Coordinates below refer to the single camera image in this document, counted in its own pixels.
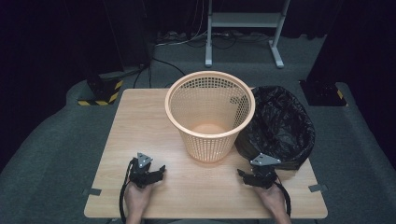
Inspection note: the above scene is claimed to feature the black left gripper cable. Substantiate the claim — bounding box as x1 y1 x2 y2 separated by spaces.
118 157 138 224

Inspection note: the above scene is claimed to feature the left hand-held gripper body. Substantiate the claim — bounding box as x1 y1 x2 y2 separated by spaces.
128 152 161 189

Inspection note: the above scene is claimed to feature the black plastic garbage bag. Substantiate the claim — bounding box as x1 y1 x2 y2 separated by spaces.
233 85 317 172

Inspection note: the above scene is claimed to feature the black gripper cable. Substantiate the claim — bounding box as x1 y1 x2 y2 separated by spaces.
118 157 138 224
273 174 292 217

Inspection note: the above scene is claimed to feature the grey metal stand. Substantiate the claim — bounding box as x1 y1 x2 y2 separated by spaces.
204 0 292 70

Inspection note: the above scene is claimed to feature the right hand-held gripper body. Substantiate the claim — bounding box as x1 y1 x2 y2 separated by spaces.
249 152 282 190

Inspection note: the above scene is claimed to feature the person's right hand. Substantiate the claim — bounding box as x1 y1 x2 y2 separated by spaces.
252 183 289 217

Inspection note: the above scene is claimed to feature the bundle of floor cables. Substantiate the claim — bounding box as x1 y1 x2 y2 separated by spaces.
153 29 272 50

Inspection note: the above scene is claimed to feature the black floor cable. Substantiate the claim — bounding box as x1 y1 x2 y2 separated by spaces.
133 56 187 90

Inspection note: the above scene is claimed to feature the orange plastic mesh basket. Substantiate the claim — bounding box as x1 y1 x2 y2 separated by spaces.
164 70 257 164

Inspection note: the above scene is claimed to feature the black yellow striped stand base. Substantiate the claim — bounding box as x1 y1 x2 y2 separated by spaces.
77 77 124 107

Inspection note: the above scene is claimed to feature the person's left hand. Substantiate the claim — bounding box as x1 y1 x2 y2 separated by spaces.
124 181 155 217

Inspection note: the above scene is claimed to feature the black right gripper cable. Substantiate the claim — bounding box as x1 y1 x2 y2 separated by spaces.
273 174 292 217

